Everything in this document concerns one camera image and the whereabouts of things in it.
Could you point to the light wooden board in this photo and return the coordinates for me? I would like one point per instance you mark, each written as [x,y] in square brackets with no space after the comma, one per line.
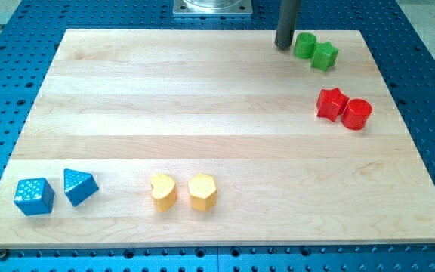
[127,104]

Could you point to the yellow hexagon block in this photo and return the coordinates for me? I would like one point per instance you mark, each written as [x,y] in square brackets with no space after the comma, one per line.
[203,192]

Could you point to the yellow heart-shaped block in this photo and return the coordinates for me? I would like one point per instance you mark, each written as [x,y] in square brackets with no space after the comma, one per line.
[164,192]

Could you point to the red star block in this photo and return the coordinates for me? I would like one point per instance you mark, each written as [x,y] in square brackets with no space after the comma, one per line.
[331,103]

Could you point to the green cylinder block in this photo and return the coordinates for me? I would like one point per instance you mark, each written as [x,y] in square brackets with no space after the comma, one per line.
[304,45]

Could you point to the green star block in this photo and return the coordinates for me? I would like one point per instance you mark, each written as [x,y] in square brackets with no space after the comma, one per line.
[324,56]

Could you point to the red cylinder block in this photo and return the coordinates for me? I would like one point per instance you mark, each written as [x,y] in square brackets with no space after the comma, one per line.
[356,114]

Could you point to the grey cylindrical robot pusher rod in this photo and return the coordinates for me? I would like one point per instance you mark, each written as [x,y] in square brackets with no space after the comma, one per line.
[288,16]

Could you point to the blue triangular prism block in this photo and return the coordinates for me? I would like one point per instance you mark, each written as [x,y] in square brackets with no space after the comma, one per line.
[78,186]

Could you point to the blue cube block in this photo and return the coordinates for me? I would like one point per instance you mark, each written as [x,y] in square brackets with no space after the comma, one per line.
[34,196]

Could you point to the blue perforated metal table plate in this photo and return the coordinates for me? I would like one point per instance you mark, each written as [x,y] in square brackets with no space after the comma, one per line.
[399,34]

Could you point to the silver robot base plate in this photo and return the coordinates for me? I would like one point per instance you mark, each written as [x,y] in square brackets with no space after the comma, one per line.
[212,7]

